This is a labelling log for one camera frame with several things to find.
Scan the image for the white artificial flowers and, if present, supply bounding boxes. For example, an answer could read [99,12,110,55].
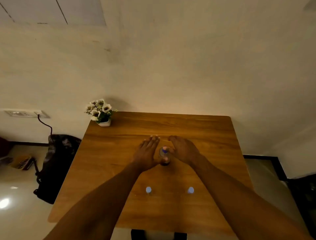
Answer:
[84,99,118,124]

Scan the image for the dark red furniture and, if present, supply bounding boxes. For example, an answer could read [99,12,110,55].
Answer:
[0,137,11,159]

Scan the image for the dark cabinet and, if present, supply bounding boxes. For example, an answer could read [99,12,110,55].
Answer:
[287,173,316,238]

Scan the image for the person's right hand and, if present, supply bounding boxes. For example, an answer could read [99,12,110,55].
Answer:
[168,135,202,165]

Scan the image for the person's left hand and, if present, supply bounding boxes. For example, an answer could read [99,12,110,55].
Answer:
[133,135,171,173]

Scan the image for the small clear bottle blue cap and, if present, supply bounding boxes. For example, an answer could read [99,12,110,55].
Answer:
[159,146,171,166]

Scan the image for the person's left forearm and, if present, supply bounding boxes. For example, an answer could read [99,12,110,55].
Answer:
[43,162,144,240]

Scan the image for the black power cable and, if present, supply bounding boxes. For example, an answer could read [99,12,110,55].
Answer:
[37,114,53,136]

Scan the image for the person's right forearm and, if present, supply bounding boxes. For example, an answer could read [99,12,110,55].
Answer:
[190,155,314,240]

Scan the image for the white wall switch board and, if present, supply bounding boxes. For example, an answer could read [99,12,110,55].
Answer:
[4,110,50,119]

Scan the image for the black backpack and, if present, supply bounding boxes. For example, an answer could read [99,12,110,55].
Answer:
[33,134,82,205]

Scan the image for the pile of books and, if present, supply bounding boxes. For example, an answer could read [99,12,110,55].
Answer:
[9,154,35,171]

